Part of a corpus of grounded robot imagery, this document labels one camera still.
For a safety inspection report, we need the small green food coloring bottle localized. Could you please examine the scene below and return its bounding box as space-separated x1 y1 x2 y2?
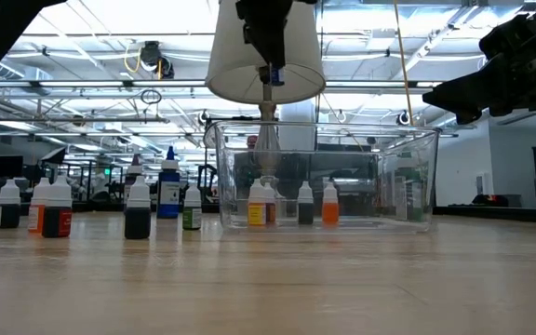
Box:
181 182 204 232

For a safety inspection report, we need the small red food coloring bottle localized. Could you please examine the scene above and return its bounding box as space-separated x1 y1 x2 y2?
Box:
41 174 74 239

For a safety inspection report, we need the small yellow food coloring bottle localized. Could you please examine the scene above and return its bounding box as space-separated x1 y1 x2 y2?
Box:
248 178 268 228

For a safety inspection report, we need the black monitor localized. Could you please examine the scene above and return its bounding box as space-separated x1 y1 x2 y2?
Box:
0 154 25 180

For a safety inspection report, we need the black ceiling camera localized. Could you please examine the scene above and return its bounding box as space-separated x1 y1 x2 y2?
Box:
138 40 176 80

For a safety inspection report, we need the small blue food coloring bottle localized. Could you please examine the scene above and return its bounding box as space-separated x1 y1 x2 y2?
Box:
269 64 287 87

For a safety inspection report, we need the ceiling light strip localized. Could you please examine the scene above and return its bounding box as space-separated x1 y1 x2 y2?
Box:
0 78 208 89

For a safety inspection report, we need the clear plastic bin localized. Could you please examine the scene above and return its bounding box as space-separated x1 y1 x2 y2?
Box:
204 119 442 234

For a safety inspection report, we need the small black food coloring bottle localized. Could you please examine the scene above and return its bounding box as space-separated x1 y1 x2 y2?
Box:
124 175 153 241
296 181 315 226
0 178 21 230

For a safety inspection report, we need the green tip food coloring bottle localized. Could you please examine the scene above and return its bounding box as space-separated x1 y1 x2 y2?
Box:
391 151 432 223

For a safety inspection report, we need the blue tip food coloring bottle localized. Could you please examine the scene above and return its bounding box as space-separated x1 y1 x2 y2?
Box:
156 145 181 220

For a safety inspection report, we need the white shade silver table lamp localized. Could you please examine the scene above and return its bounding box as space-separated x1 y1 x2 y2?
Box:
205 0 328 190

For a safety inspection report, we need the small brown food coloring bottle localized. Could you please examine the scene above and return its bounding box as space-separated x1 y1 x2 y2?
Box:
263 181 278 225

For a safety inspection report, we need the yellow hanging cord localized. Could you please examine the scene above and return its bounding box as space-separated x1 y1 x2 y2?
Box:
392 0 413 127

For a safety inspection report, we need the small orange food coloring bottle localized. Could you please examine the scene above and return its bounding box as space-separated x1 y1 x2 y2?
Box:
321 181 341 226
27 177 51 235

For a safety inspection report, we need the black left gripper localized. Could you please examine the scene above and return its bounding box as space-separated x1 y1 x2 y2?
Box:
234 0 319 86

